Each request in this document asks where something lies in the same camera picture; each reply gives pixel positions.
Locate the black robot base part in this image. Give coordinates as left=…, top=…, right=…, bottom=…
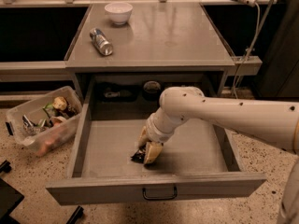
left=0, top=160, right=85, bottom=224

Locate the white ceramic bowl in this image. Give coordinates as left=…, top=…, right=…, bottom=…
left=105, top=2, right=133, bottom=25

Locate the grey open drawer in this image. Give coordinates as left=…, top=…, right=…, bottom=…
left=46, top=73, right=265, bottom=205

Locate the black drawer handle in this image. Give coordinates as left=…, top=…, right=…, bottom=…
left=142, top=187, right=178, bottom=201

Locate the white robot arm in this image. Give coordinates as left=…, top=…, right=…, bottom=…
left=138, top=87, right=299, bottom=164

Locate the white cable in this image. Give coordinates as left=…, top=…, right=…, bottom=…
left=230, top=2, right=262, bottom=100

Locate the clear plastic storage bin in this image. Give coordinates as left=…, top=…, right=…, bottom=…
left=6, top=86, right=82, bottom=156

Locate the yellow snack in bin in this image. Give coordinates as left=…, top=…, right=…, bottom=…
left=52, top=96, right=67, bottom=111

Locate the green packet in bin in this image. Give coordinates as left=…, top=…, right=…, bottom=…
left=43, top=103, right=58, bottom=118

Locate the black tape roll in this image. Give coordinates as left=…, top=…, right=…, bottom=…
left=142, top=80, right=162, bottom=101

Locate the silver blue drink can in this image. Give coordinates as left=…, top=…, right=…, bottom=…
left=90, top=28, right=113, bottom=56

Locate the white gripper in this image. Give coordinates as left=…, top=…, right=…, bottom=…
left=137, top=107, right=187, bottom=165

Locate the grey counter cabinet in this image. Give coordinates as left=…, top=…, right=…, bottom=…
left=65, top=2, right=234, bottom=93

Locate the black rxbar chocolate wrapper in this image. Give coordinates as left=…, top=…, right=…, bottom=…
left=131, top=147, right=146, bottom=163

